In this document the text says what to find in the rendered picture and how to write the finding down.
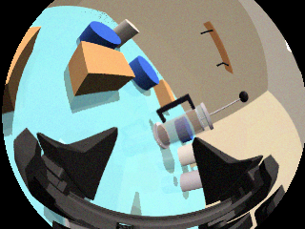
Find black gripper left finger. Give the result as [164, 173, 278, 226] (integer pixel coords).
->
[37, 126, 118, 201]

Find glass french press with black handle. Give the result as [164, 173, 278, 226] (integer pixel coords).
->
[153, 91, 249, 149]

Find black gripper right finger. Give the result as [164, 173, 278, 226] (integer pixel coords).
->
[192, 136, 263, 205]

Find brown rectangular block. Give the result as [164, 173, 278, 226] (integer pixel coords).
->
[3, 26, 41, 114]
[153, 79, 175, 107]
[69, 41, 136, 96]

